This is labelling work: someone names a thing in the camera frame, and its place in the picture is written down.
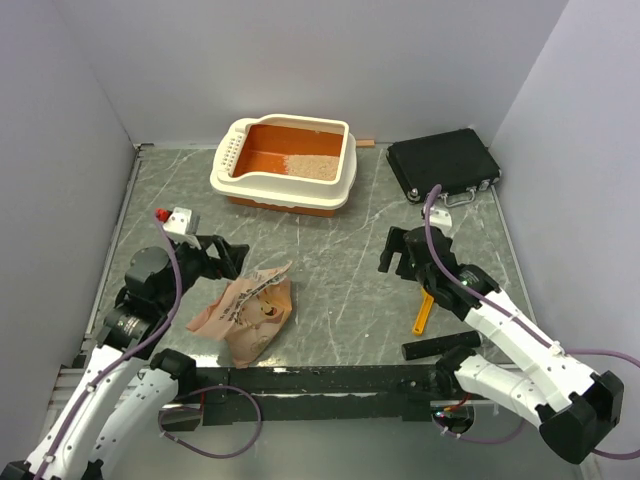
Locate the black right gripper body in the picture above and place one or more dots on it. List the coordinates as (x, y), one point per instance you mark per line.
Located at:
(428, 279)

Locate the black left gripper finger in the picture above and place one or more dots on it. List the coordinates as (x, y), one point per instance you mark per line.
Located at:
(223, 247)
(227, 265)

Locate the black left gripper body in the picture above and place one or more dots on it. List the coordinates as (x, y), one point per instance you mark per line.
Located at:
(192, 263)

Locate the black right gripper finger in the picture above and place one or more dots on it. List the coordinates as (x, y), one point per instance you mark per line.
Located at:
(405, 269)
(394, 241)

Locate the yellow plastic scoop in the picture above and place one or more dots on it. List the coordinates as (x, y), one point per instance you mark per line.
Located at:
(422, 317)

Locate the pink cat litter bag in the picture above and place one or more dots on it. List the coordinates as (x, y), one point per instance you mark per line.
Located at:
(248, 315)

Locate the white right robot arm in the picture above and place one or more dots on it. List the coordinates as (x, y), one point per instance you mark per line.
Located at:
(573, 406)

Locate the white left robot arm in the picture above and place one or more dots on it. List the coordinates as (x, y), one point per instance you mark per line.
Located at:
(126, 381)

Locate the cream orange litter box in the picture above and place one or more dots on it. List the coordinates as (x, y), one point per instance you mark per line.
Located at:
(248, 166)

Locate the black hard case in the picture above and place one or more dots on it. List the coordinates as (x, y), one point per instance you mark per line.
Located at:
(457, 160)

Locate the small wooden block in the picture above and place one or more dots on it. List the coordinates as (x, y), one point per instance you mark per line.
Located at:
(365, 143)

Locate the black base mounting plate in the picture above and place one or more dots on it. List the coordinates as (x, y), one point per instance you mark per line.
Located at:
(408, 392)

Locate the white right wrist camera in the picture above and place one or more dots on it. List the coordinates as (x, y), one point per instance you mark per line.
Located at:
(435, 217)

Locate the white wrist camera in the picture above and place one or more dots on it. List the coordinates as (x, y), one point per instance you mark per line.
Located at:
(180, 225)
(435, 217)

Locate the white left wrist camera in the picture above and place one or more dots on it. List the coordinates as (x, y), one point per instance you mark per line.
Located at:
(180, 225)

